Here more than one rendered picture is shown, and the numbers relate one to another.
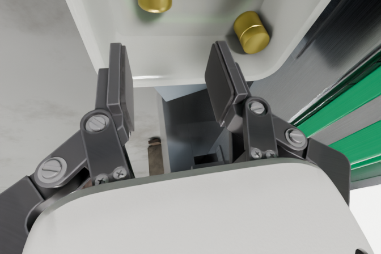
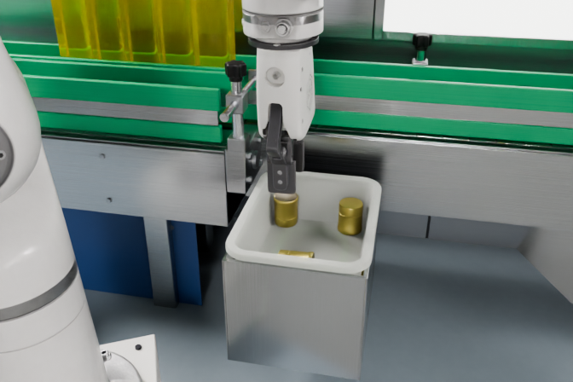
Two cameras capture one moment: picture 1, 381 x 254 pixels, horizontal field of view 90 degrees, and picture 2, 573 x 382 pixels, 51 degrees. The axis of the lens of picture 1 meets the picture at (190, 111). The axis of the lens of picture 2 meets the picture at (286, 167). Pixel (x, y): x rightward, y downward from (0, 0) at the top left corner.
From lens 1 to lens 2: 0.68 m
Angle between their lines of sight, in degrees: 76
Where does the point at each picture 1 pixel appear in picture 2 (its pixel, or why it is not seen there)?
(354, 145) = (393, 91)
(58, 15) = not seen: outside the picture
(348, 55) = (343, 145)
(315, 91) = (383, 145)
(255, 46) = (353, 202)
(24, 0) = not seen: outside the picture
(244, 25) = (342, 221)
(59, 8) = not seen: outside the picture
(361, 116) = (374, 107)
